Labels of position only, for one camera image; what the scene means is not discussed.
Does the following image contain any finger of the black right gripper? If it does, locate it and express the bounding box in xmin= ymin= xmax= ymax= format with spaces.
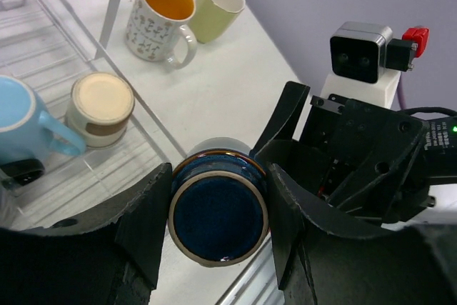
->
xmin=252 ymin=81 xmax=311 ymax=151
xmin=255 ymin=139 xmax=334 ymax=201

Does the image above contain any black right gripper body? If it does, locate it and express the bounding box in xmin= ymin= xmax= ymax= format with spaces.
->
xmin=300 ymin=94 xmax=433 ymax=226

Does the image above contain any light blue mug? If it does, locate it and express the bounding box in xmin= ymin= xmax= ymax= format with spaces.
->
xmin=1 ymin=75 xmax=86 ymax=164

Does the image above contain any dark blue glazed cup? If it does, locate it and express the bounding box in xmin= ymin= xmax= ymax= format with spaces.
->
xmin=168 ymin=137 xmax=269 ymax=268

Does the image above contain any floral white mug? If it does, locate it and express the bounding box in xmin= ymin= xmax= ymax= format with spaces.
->
xmin=124 ymin=0 xmax=197 ymax=69

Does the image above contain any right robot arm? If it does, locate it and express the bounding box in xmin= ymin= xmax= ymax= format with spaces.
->
xmin=251 ymin=81 xmax=456 ymax=225

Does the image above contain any brown and cream cup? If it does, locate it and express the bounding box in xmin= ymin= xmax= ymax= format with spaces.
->
xmin=65 ymin=72 xmax=135 ymax=149

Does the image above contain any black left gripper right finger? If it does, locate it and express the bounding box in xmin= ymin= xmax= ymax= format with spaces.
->
xmin=268 ymin=164 xmax=456 ymax=304

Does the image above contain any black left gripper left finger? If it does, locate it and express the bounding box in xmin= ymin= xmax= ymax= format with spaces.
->
xmin=1 ymin=163 xmax=172 ymax=304

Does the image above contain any light green mug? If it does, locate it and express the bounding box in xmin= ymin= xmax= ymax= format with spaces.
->
xmin=189 ymin=0 xmax=246 ymax=44

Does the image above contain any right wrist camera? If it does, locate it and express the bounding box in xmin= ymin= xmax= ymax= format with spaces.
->
xmin=321 ymin=21 xmax=430 ymax=109

